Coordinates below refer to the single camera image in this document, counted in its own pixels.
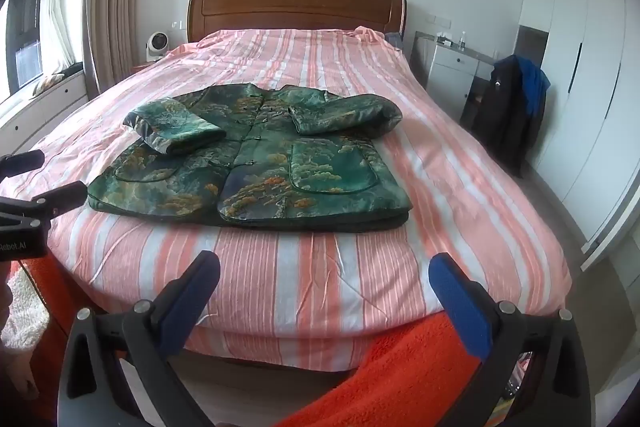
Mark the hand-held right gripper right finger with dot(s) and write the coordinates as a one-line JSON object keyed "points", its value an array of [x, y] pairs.
{"points": [[460, 304]]}

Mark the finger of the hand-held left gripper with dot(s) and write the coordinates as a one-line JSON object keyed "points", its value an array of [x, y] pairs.
{"points": [[65, 197], [25, 162]]}

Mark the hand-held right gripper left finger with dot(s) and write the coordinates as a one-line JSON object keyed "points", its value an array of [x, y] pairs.
{"points": [[192, 294]]}

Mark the green printed padded jacket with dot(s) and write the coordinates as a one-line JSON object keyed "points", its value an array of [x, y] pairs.
{"points": [[260, 167]]}

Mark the white window seat cabinet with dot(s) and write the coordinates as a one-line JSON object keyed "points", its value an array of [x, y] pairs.
{"points": [[45, 112]]}

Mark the white fluffy rug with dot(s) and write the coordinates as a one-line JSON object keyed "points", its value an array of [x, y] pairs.
{"points": [[27, 312]]}

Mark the striped cushion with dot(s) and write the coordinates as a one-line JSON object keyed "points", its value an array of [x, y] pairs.
{"points": [[49, 83]]}

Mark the orange fleece blanket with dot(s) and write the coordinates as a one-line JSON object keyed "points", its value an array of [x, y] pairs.
{"points": [[400, 382]]}

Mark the bed with pink striped sheet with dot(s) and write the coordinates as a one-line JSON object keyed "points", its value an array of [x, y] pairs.
{"points": [[350, 267]]}

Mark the window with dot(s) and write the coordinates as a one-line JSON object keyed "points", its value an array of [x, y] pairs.
{"points": [[25, 37]]}

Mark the wooden nightstand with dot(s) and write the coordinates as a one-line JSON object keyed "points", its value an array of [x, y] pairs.
{"points": [[142, 67]]}

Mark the white sheer curtain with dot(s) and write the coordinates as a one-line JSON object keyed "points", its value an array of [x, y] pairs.
{"points": [[55, 7]]}

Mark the small white fan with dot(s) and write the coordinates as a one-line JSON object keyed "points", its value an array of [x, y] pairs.
{"points": [[154, 46]]}

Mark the beige curtain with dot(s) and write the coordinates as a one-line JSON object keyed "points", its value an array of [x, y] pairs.
{"points": [[115, 7]]}

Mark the black jacket on chair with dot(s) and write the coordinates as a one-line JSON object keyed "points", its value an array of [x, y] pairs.
{"points": [[500, 117]]}

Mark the white desk with drawers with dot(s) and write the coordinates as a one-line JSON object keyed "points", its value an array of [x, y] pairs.
{"points": [[450, 72]]}

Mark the blue garment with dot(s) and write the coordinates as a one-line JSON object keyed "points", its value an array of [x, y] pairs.
{"points": [[535, 82]]}

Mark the white wardrobe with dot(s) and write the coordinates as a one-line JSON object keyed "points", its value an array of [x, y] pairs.
{"points": [[590, 82]]}

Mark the clear bottle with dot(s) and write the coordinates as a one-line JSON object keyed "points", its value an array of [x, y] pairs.
{"points": [[461, 39]]}

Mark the blue pillow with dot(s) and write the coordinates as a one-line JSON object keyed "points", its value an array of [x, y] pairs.
{"points": [[395, 41]]}

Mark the wooden headboard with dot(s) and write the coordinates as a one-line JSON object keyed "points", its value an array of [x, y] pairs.
{"points": [[300, 7]]}

